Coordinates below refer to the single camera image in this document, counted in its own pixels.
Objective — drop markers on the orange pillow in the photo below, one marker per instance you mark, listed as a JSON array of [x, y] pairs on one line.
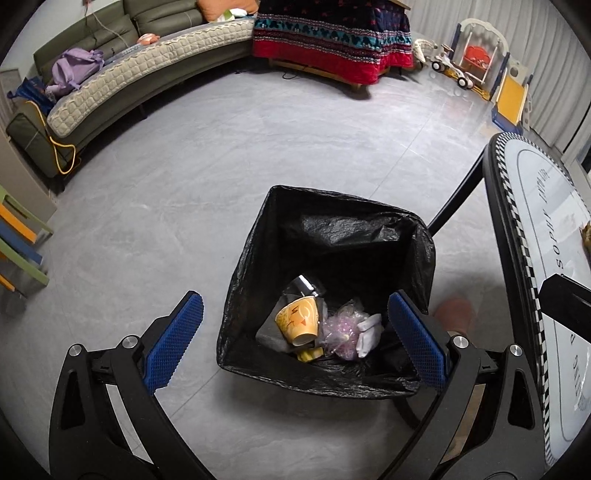
[[226, 8]]

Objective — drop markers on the white tissue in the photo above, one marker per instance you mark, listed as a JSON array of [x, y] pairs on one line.
[[369, 334]]

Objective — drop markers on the red patterned covered table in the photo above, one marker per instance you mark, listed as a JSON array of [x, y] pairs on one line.
[[332, 32]]

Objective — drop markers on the toy swing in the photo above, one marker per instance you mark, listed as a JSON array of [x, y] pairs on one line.
[[480, 55]]

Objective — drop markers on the beige quilted sofa mat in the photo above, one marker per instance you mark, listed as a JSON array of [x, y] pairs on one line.
[[129, 69]]

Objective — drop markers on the grey foam piece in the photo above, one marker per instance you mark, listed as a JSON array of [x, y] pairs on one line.
[[272, 337]]

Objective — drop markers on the blue bag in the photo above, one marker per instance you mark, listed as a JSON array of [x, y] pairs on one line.
[[32, 92]]

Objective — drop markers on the yellow toy slide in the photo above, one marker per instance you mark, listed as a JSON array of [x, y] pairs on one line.
[[510, 99]]

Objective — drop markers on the green and orange stool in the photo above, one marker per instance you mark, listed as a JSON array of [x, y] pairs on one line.
[[21, 265], [23, 217]]

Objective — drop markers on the white rocking toy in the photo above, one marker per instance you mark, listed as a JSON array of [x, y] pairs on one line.
[[422, 53]]

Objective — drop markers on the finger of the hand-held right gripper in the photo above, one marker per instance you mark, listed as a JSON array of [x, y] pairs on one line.
[[568, 300]]

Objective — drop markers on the pink doll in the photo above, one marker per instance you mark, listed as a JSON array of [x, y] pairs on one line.
[[147, 39]]

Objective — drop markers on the yellow sponge piece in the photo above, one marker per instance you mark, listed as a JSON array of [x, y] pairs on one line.
[[310, 354]]

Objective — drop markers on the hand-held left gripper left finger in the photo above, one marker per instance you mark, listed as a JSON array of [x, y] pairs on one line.
[[173, 341]]

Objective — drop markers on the yellow paper cup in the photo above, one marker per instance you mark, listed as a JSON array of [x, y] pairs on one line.
[[298, 318]]

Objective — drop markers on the pink shredded plastic bag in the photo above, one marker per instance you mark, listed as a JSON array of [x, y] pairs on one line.
[[339, 330]]

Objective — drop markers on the white ride-on toy car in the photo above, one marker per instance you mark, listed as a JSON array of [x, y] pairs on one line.
[[455, 67]]

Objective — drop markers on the round white table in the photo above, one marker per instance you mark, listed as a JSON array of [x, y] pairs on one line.
[[549, 221]]

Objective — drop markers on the green sofa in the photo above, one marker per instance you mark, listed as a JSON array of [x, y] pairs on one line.
[[92, 32]]

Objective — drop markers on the black trash bag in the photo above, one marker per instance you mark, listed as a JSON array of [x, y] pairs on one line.
[[341, 240]]

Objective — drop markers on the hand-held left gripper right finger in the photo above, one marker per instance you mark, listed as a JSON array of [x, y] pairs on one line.
[[418, 341]]

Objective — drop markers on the purple backpack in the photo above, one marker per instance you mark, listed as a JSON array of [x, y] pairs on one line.
[[74, 69]]

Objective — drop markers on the white curtains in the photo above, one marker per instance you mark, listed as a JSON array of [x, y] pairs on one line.
[[545, 55]]

